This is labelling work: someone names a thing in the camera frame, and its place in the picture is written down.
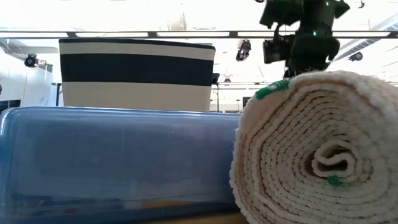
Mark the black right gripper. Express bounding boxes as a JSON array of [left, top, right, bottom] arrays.
[[284, 32, 341, 78]]

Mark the dark blue screen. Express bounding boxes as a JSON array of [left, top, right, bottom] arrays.
[[0, 99, 22, 113]]

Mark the blue first aid kit box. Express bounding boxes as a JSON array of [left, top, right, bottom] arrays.
[[0, 105, 243, 224]]

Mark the navy white striped fabric basket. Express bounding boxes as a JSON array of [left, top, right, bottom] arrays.
[[58, 37, 221, 113]]

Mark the black overhead light bar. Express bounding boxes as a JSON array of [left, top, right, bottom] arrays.
[[0, 30, 398, 40]]

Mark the beige elastic bandage roll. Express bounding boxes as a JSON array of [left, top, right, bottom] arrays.
[[229, 70, 398, 224]]

